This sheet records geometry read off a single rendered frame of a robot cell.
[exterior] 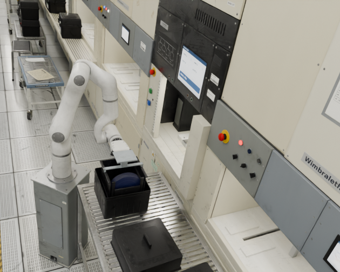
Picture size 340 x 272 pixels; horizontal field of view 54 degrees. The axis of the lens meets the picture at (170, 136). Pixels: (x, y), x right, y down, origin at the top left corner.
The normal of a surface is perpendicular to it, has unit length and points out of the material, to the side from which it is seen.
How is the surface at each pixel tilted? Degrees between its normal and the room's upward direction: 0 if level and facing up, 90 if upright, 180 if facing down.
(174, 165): 0
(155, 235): 0
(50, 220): 90
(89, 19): 90
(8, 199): 0
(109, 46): 90
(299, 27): 90
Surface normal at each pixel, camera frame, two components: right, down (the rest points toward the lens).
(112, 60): 0.40, 0.55
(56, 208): -0.35, 0.46
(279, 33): -0.90, 0.11
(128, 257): 0.14, -0.83
